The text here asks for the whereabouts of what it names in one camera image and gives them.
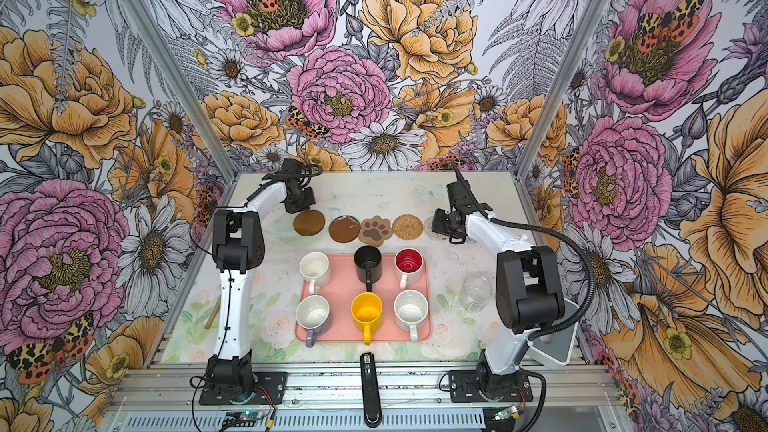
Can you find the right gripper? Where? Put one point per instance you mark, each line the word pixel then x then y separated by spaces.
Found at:
pixel 438 227

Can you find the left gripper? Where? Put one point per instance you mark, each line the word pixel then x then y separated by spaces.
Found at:
pixel 310 201

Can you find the dark brown round coaster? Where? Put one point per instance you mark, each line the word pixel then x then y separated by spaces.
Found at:
pixel 309 223

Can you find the cork round coaster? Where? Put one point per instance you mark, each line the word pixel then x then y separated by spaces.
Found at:
pixel 408 227

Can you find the glossy brown round coaster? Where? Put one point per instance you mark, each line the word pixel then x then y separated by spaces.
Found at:
pixel 344 229

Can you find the red interior white mug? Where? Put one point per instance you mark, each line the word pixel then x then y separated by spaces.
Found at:
pixel 409 265

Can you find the white patterned round coaster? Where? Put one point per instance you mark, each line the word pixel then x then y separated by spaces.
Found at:
pixel 427 227

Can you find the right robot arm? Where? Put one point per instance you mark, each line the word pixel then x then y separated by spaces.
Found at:
pixel 528 296

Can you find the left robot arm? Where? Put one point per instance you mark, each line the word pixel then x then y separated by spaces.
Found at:
pixel 238 249

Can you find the clear glass cup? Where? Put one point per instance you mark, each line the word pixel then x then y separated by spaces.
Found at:
pixel 476 292

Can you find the paw shaped coaster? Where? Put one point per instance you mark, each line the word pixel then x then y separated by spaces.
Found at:
pixel 375 231

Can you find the black mug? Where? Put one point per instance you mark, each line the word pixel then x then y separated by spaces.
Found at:
pixel 368 264

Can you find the pink tray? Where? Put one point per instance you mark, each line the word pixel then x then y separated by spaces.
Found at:
pixel 345 286

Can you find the yellow mug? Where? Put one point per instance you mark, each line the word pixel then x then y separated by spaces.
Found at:
pixel 367 313

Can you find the wooden mallet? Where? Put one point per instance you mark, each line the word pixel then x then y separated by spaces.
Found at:
pixel 213 315

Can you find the white tissue box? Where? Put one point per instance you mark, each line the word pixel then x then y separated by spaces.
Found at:
pixel 553 350

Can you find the black center bar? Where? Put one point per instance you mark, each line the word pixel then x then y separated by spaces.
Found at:
pixel 372 410

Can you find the green circuit board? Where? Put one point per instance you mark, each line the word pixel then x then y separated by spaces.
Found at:
pixel 248 418

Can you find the white mug purple handle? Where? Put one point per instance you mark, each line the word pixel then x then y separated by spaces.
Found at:
pixel 314 316

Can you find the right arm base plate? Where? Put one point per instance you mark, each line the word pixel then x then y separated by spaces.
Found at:
pixel 467 386

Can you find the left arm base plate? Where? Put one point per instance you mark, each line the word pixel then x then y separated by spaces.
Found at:
pixel 262 388

